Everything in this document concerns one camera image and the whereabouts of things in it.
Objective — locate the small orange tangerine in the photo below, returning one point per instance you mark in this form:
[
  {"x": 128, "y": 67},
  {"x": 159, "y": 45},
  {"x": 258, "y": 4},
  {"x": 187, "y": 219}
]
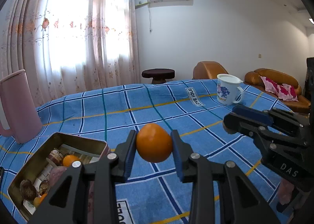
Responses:
[
  {"x": 69, "y": 159},
  {"x": 38, "y": 200}
]

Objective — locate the pink electric kettle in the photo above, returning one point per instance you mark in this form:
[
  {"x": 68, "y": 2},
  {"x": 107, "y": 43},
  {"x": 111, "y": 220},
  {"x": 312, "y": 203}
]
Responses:
[{"x": 19, "y": 109}]

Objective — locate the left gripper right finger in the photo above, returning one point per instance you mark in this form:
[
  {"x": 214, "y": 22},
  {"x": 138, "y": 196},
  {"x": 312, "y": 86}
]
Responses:
[{"x": 240, "y": 201}]

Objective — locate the purple passion fruit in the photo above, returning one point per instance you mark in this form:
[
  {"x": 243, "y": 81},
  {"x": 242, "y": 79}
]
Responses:
[{"x": 55, "y": 174}]

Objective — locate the orange leather armchair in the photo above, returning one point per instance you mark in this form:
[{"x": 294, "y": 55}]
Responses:
[{"x": 208, "y": 70}]

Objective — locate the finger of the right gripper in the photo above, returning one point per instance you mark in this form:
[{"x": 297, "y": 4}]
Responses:
[
  {"x": 250, "y": 113},
  {"x": 234, "y": 123}
]

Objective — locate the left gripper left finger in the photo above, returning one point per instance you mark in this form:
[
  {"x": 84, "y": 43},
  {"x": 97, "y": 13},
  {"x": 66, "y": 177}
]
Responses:
[{"x": 67, "y": 201}]

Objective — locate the dark round stool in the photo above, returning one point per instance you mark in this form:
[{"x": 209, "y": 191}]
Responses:
[{"x": 158, "y": 75}]

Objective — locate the dark brown round fruit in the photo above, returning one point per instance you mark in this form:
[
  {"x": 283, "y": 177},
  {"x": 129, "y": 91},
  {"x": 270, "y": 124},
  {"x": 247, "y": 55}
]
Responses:
[{"x": 28, "y": 190}]

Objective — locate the large orange tangerine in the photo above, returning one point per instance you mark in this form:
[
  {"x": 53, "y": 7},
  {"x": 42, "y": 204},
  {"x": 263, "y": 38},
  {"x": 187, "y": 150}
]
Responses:
[{"x": 153, "y": 143}]

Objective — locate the floral sheer curtain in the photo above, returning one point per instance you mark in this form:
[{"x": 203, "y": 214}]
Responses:
[{"x": 70, "y": 46}]

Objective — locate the printed paper liner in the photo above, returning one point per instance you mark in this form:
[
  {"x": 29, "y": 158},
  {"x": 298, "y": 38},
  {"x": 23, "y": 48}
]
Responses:
[{"x": 84, "y": 156}]

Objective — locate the pink metal tin box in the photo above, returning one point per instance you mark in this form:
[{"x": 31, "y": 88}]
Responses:
[{"x": 39, "y": 166}]

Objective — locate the pink floral cushion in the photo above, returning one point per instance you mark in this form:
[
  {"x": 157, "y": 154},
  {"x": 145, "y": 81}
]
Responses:
[{"x": 283, "y": 91}]

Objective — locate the white floral mug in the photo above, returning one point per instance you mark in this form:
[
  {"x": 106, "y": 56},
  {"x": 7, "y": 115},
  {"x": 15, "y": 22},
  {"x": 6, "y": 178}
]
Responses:
[{"x": 229, "y": 90}]

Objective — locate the orange leather sofa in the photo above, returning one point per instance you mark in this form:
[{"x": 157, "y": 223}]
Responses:
[{"x": 254, "y": 78}]

